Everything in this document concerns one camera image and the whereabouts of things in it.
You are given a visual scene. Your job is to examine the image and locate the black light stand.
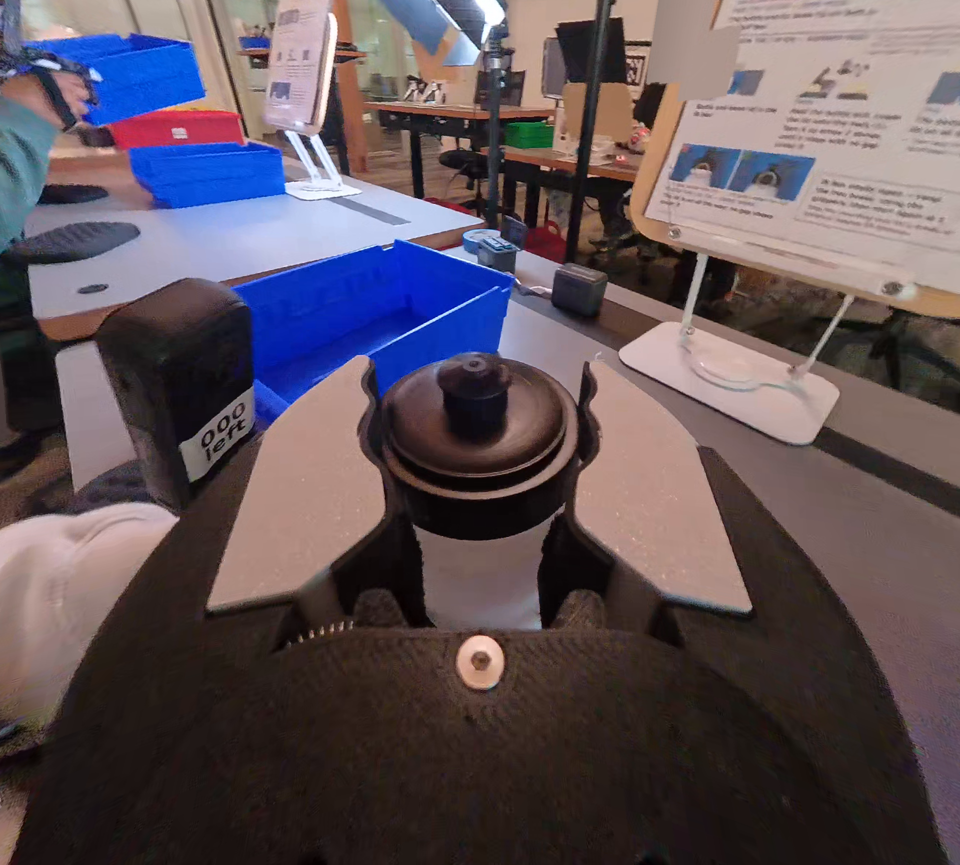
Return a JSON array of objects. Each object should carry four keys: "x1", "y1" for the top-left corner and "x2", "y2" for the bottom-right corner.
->
[{"x1": 480, "y1": 25, "x2": 520, "y2": 230}]

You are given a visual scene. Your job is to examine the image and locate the red mesh basket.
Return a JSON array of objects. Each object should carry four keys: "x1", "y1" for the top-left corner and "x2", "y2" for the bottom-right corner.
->
[{"x1": 525, "y1": 220, "x2": 567, "y2": 265}]

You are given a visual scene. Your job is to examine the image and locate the black bottle lid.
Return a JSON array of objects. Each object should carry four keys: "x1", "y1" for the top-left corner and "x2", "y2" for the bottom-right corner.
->
[{"x1": 378, "y1": 352, "x2": 582, "y2": 540}]

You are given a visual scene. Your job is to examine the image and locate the blue plastic bin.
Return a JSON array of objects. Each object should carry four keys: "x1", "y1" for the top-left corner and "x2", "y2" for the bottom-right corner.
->
[{"x1": 232, "y1": 238, "x2": 516, "y2": 425}]

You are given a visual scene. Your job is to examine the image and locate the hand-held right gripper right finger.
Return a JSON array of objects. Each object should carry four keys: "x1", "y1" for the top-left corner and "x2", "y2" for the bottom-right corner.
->
[{"x1": 566, "y1": 358, "x2": 754, "y2": 624}]

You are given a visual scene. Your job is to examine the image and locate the black slanted pole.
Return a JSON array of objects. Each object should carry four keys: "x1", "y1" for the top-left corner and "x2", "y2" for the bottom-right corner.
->
[{"x1": 564, "y1": 0, "x2": 627, "y2": 265}]

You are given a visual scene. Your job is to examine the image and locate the stacked small blue bins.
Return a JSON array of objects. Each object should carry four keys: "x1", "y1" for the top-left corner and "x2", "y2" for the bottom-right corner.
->
[{"x1": 129, "y1": 141, "x2": 286, "y2": 210}]

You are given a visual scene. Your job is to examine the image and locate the instruction sheet on stand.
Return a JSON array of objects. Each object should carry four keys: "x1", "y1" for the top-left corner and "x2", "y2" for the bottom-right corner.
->
[{"x1": 630, "y1": 0, "x2": 960, "y2": 320}]

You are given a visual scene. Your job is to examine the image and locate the person's left forearm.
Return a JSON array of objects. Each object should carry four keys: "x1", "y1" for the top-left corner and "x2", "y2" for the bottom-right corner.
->
[{"x1": 0, "y1": 501, "x2": 181, "y2": 724}]

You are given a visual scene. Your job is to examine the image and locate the wooden support column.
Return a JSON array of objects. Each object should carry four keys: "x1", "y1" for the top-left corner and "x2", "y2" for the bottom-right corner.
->
[{"x1": 330, "y1": 0, "x2": 370, "y2": 175}]

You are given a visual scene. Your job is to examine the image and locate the white plastic stand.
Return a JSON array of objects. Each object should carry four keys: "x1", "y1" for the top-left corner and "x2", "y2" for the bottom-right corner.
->
[{"x1": 283, "y1": 128, "x2": 363, "y2": 201}]

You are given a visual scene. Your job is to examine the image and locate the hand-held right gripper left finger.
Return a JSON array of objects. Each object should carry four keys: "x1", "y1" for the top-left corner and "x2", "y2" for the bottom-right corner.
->
[{"x1": 204, "y1": 355, "x2": 393, "y2": 626}]

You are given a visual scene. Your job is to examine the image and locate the small blue bin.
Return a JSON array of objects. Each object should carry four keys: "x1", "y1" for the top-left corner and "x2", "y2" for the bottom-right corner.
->
[{"x1": 26, "y1": 32, "x2": 207, "y2": 127}]

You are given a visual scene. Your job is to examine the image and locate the wooden office table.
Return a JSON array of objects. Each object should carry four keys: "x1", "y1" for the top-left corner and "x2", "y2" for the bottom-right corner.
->
[
  {"x1": 498, "y1": 146, "x2": 645, "y2": 229},
  {"x1": 363, "y1": 101, "x2": 558, "y2": 199}
]

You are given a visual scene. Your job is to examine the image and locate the grey slanted panel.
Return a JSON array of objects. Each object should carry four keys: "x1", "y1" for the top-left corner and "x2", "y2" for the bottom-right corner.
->
[{"x1": 262, "y1": 0, "x2": 354, "y2": 135}]

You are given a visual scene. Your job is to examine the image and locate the light brown board panel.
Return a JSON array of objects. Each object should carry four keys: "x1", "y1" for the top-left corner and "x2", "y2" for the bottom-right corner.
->
[{"x1": 562, "y1": 82, "x2": 636, "y2": 146}]

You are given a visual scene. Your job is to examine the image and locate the grey monitor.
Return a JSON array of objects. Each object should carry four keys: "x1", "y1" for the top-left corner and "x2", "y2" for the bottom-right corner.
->
[{"x1": 541, "y1": 36, "x2": 567, "y2": 100}]

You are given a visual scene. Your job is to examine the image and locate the white board stand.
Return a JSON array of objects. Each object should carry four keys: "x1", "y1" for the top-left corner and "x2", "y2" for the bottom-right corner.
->
[{"x1": 678, "y1": 251, "x2": 858, "y2": 394}]

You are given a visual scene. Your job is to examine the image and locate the white plastic bottle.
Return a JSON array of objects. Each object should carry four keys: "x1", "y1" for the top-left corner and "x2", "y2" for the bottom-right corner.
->
[{"x1": 412, "y1": 512, "x2": 552, "y2": 631}]

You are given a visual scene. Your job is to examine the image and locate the red plastic bin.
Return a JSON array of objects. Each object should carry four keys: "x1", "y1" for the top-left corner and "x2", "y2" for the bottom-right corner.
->
[{"x1": 108, "y1": 109, "x2": 247, "y2": 150}]

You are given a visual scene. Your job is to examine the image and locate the grey charging case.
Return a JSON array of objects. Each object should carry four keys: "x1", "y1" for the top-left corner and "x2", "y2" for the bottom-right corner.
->
[{"x1": 551, "y1": 262, "x2": 610, "y2": 317}]

